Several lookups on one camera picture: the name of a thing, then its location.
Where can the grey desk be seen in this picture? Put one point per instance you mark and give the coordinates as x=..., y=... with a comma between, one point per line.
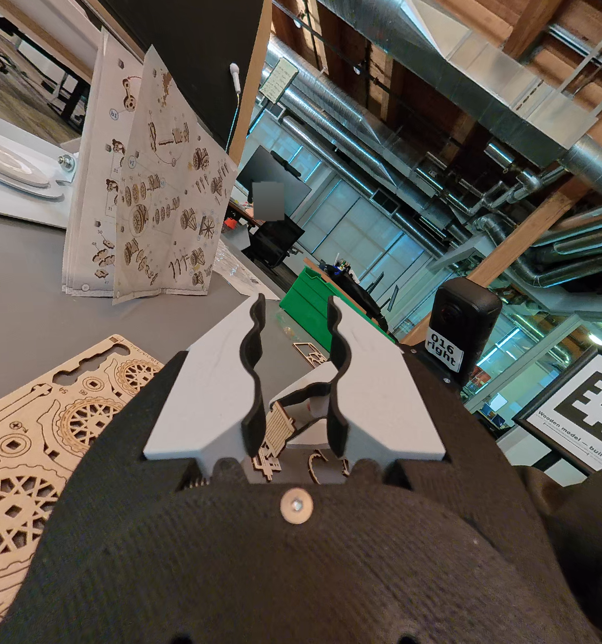
x=29, y=322

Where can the wooden sheet with wheels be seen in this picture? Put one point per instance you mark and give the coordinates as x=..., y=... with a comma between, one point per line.
x=44, y=442

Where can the instruction booklet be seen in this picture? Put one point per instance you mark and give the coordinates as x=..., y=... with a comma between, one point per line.
x=95, y=201

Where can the hanging paper note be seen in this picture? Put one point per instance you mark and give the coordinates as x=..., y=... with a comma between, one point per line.
x=279, y=78

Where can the black office chair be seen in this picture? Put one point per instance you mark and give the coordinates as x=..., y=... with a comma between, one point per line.
x=276, y=241

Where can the curved wooden piece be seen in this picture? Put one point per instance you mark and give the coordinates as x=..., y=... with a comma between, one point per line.
x=312, y=465

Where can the white round fixture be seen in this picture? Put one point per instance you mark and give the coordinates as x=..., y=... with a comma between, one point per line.
x=14, y=166

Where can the wooden model assembly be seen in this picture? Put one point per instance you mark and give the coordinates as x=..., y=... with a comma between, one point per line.
x=276, y=432

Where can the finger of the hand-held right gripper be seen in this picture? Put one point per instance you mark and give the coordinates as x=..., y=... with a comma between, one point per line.
x=311, y=437
x=316, y=377

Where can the metal ventilation duct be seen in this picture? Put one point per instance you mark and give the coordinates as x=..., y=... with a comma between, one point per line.
x=482, y=65

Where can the black bag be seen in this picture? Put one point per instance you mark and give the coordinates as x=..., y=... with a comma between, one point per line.
x=364, y=302

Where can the black panel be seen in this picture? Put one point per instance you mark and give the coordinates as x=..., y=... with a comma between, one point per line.
x=190, y=60

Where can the unfolded instruction sheet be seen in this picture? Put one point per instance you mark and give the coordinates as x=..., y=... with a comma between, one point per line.
x=175, y=201

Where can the small wooden frame sheet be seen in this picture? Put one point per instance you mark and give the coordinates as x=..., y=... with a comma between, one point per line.
x=301, y=347

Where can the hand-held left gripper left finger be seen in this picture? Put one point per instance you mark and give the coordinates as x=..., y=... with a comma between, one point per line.
x=205, y=392

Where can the wooden ceiling beam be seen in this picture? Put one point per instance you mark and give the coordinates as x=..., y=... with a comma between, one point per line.
x=522, y=236

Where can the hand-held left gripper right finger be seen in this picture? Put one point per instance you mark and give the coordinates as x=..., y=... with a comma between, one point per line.
x=386, y=407

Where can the white board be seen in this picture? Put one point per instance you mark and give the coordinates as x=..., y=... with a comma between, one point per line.
x=19, y=211

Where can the green plastic bin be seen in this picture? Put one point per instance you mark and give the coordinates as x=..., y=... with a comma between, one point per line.
x=306, y=302

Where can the black monitor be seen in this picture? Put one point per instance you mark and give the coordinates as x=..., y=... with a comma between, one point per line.
x=271, y=168

